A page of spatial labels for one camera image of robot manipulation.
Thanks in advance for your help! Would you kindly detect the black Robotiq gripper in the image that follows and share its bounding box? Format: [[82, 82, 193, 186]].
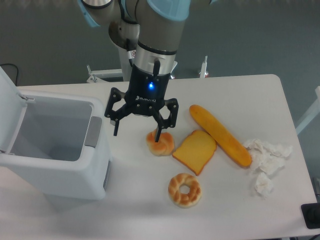
[[104, 63, 180, 143]]

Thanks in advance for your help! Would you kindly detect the white push-top trash can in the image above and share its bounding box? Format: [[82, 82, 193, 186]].
[[0, 71, 112, 201]]

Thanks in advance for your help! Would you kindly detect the knotted round bread roll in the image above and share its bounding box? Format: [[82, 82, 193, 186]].
[[145, 129, 175, 157]]

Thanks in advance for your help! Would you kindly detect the toast bread slice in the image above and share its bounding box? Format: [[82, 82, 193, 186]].
[[172, 130, 217, 176]]

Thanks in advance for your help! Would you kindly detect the long baguette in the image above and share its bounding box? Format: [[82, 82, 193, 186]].
[[189, 104, 252, 168]]

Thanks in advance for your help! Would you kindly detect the large crumpled white tissue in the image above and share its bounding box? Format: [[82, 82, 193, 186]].
[[243, 138, 293, 176]]

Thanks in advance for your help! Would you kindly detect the small crumpled white tissue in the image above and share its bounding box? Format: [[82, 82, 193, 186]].
[[254, 172, 274, 198]]

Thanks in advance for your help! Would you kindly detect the black device at table edge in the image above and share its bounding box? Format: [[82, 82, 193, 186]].
[[301, 202, 320, 229]]

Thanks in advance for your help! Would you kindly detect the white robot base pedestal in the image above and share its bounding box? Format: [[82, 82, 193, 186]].
[[87, 45, 177, 83]]

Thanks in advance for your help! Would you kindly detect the white table clamp bracket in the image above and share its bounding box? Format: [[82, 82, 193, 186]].
[[199, 55, 209, 78]]

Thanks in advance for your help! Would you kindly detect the braided ring bread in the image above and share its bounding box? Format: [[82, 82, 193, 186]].
[[167, 173, 202, 208]]

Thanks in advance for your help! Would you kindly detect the black cable on floor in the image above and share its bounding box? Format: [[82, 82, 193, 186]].
[[0, 63, 20, 87]]

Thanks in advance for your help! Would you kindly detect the white frame post right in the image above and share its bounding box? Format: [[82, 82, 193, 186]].
[[295, 86, 320, 135]]

